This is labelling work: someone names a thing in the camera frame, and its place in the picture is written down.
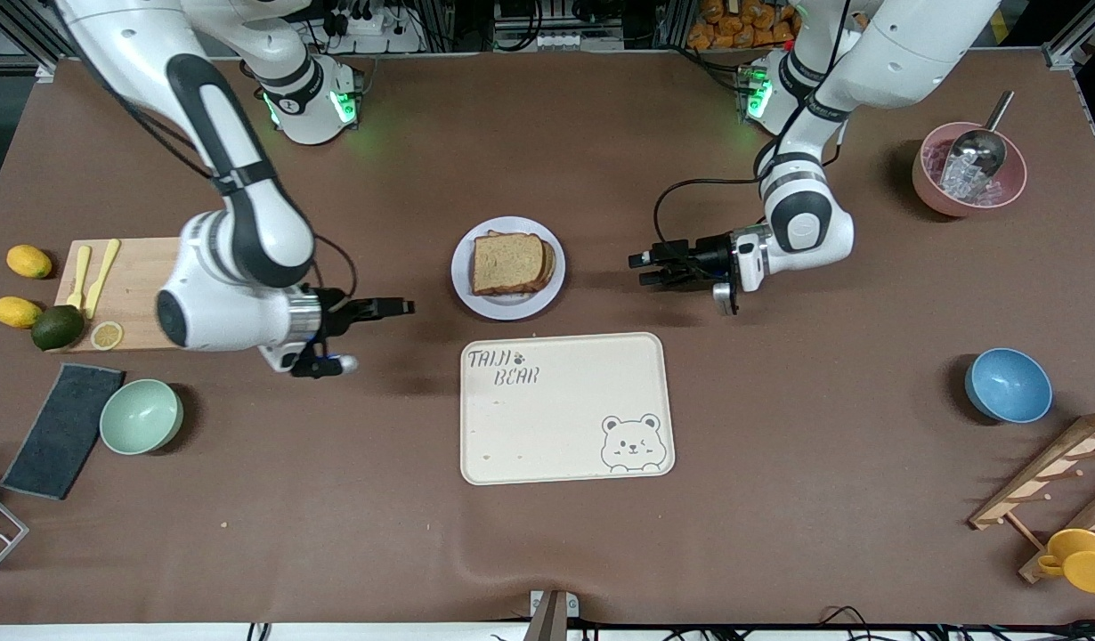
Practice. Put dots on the wooden cutting board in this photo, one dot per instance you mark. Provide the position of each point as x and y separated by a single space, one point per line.
138 285

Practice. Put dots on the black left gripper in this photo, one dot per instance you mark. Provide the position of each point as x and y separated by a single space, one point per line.
709 254

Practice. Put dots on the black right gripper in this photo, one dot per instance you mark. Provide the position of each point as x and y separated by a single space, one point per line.
341 317

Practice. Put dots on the mint green bowl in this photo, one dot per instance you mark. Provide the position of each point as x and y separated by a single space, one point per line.
141 417

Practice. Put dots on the cream tray with bear print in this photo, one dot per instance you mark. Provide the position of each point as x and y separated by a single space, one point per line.
556 418

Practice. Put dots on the pile of orange packets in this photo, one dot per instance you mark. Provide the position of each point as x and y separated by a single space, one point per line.
743 22

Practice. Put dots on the pink bowl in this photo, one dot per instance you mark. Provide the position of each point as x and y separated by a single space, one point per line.
935 191

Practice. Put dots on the lemon slice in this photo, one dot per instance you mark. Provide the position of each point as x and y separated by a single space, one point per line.
107 336

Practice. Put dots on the wooden peg rack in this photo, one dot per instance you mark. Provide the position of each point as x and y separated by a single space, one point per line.
1046 472

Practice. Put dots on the green avocado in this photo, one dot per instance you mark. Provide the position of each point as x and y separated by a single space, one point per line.
58 328

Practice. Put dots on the metal scoop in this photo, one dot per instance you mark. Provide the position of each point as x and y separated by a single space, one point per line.
979 151

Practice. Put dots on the dark grey cloth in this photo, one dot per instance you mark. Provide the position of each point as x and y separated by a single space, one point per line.
62 432

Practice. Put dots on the clear ice cubes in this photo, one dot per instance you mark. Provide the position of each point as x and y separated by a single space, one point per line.
966 185

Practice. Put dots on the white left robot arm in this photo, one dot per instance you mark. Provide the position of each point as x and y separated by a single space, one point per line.
806 223

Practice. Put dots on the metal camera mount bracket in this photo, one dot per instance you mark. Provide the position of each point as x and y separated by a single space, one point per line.
552 614

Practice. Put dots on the yellow cup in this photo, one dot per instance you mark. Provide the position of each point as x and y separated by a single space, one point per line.
1082 561

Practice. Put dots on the yellow lemon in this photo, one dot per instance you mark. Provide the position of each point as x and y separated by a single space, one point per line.
28 261
17 312

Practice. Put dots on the yellow plastic fork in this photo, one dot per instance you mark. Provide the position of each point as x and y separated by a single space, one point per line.
80 276

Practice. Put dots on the white power strip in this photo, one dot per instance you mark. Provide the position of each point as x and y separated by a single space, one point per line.
369 27

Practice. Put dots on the yellow plastic knife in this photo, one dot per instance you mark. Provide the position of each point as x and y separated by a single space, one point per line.
102 276

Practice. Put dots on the white round plate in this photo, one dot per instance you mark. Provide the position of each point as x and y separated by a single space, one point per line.
503 307

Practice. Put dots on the blue bowl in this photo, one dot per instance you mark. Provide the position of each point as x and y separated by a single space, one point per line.
1009 385

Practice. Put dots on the plain brown bread slice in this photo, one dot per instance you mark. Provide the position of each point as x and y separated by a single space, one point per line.
507 264

